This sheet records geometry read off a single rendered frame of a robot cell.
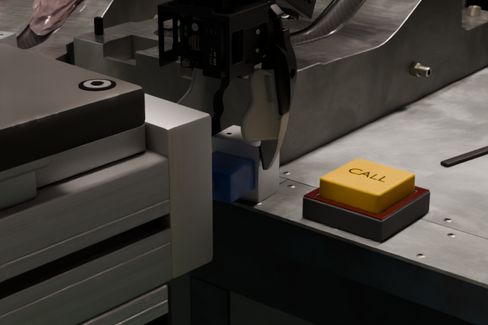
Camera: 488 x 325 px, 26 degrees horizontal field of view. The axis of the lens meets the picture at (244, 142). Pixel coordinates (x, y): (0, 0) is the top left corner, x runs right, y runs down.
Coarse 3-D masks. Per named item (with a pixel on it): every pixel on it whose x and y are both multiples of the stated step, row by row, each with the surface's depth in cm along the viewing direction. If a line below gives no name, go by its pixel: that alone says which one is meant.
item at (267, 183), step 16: (224, 144) 94; (240, 144) 93; (256, 144) 92; (224, 160) 92; (240, 160) 92; (256, 160) 92; (224, 176) 89; (240, 176) 91; (256, 176) 93; (272, 176) 95; (224, 192) 90; (240, 192) 91; (256, 192) 93; (272, 192) 95
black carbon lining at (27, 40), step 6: (24, 30) 126; (30, 30) 127; (18, 36) 125; (24, 36) 126; (30, 36) 126; (36, 36) 126; (42, 36) 126; (48, 36) 125; (18, 42) 125; (24, 42) 125; (30, 42) 125; (36, 42) 125; (42, 42) 123; (24, 48) 123
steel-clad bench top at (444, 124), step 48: (432, 96) 122; (480, 96) 122; (336, 144) 107; (384, 144) 107; (432, 144) 107; (480, 144) 107; (288, 192) 96; (432, 192) 96; (480, 192) 96; (384, 240) 87; (432, 240) 87; (480, 240) 87
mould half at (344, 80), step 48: (384, 0) 118; (432, 0) 118; (96, 48) 110; (336, 48) 110; (384, 48) 112; (432, 48) 121; (480, 48) 131; (240, 96) 100; (336, 96) 107; (384, 96) 115; (288, 144) 102
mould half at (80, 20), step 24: (0, 0) 132; (24, 0) 131; (96, 0) 128; (120, 0) 129; (144, 0) 136; (168, 0) 142; (0, 24) 128; (24, 24) 127; (72, 24) 126; (120, 24) 130; (48, 48) 121
